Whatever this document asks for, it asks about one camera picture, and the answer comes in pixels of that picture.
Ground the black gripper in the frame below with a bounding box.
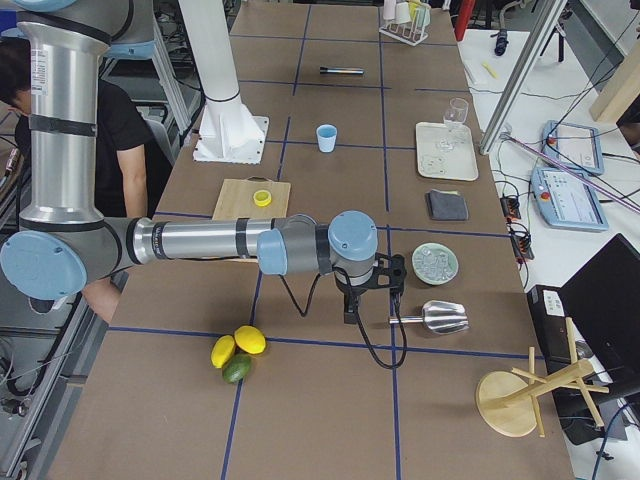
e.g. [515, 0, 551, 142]
[333, 270, 371, 323]

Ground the yellow lemon slice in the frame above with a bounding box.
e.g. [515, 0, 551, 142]
[252, 189, 273, 208]

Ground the black metal muddler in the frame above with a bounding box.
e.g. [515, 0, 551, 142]
[319, 66, 364, 76]

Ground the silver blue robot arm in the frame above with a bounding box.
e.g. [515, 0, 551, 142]
[1, 1, 379, 323]

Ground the yellow lemon right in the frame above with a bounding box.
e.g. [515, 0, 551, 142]
[234, 325, 267, 355]

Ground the yellow lemon left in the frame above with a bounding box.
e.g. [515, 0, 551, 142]
[210, 335, 236, 369]

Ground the light blue cup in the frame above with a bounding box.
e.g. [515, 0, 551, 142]
[316, 124, 338, 153]

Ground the white cup rack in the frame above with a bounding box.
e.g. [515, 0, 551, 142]
[379, 0, 431, 46]

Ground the green bowl of ice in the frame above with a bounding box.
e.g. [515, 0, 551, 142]
[411, 243, 459, 286]

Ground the metal ice scoop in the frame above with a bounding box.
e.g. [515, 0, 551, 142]
[388, 300, 469, 335]

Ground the grey folded cloth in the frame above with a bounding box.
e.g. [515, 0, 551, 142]
[425, 189, 469, 221]

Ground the bamboo cutting board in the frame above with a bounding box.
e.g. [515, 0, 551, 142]
[212, 179, 291, 220]

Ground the cream serving tray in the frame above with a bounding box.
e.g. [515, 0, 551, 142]
[415, 122, 479, 181]

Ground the wooden mug tree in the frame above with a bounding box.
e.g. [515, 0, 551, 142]
[475, 317, 609, 437]

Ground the clear wine glass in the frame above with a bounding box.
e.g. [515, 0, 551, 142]
[440, 98, 469, 151]

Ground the near teach pendant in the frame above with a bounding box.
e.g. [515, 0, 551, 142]
[531, 167, 609, 232]

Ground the teach pendant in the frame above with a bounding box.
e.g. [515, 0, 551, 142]
[542, 120, 604, 176]
[531, 167, 609, 232]

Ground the black monitor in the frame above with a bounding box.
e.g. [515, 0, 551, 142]
[560, 234, 639, 380]

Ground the yellow plastic spoon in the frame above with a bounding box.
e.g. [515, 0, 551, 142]
[482, 62, 499, 79]

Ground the far teach pendant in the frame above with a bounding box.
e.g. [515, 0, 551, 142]
[542, 120, 604, 176]

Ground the person in black shirt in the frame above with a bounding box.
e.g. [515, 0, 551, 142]
[0, 35, 154, 324]

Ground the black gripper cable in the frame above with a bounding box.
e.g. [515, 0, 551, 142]
[277, 272, 409, 370]

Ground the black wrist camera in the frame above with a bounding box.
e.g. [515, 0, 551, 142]
[370, 253, 407, 296]

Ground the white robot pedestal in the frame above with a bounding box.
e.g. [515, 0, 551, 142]
[179, 0, 269, 164]

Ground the aluminium frame post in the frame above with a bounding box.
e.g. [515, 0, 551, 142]
[479, 0, 566, 155]

